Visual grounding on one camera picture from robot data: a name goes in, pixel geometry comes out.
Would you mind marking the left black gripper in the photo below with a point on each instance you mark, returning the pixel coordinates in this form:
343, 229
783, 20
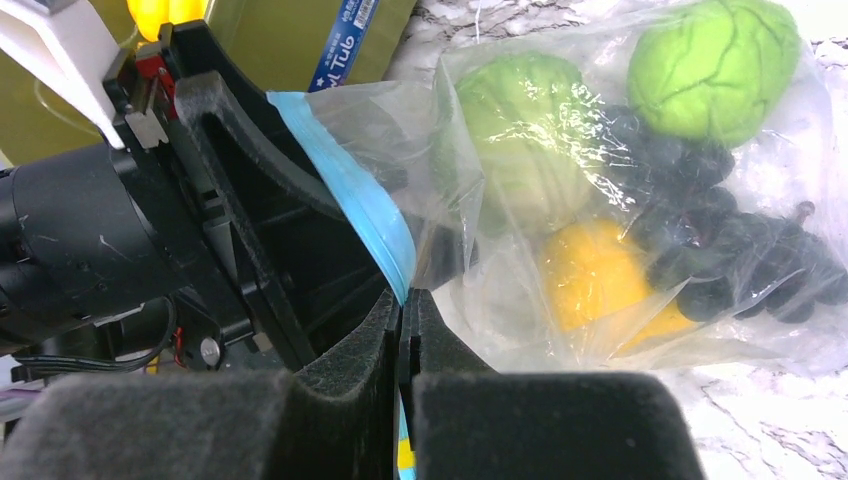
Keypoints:
244, 221

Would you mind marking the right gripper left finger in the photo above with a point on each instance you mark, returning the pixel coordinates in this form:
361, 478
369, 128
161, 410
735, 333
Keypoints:
334, 419

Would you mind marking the yellow fake lemon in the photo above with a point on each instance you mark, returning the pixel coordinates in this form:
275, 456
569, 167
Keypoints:
596, 286

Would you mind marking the dark fake grape bunch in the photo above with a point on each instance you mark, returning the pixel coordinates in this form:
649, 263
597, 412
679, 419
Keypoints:
724, 259

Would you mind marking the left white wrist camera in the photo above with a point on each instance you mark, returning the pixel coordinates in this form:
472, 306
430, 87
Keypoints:
67, 46

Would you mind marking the olive green plastic bin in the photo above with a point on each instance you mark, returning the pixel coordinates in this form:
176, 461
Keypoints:
279, 45

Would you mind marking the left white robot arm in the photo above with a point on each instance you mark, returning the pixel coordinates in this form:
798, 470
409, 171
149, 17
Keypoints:
81, 284

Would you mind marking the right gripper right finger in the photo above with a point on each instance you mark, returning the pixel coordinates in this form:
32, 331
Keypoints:
460, 419

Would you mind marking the yellow fake banana bunch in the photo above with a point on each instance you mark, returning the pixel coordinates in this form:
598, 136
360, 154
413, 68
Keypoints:
150, 15

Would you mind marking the green fake cabbage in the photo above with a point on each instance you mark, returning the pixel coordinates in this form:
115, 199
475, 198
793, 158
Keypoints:
715, 71

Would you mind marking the green fake lime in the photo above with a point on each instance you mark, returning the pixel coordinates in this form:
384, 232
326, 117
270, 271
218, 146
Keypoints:
528, 116

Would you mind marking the clear zip top bag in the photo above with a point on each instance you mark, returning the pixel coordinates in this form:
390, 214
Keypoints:
397, 158

